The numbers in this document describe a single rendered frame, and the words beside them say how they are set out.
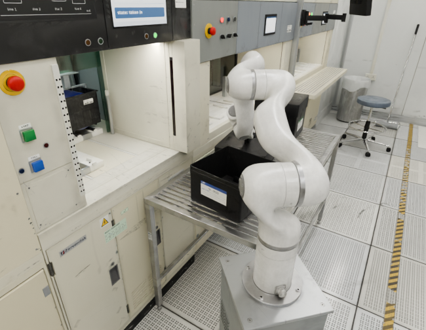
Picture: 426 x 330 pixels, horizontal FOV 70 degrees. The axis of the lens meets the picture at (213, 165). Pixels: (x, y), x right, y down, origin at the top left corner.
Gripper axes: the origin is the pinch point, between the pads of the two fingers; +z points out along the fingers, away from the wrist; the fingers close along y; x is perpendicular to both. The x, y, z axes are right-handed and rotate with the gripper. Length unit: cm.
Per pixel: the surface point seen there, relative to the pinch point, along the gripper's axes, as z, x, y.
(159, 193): -28, 46, 24
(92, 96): -36, 6, 79
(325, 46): 172, -202, -7
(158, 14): -71, -17, 28
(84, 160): -45, 42, 57
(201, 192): -32, 41, 3
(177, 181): -18.6, 36.2, 22.2
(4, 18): -112, 24, 35
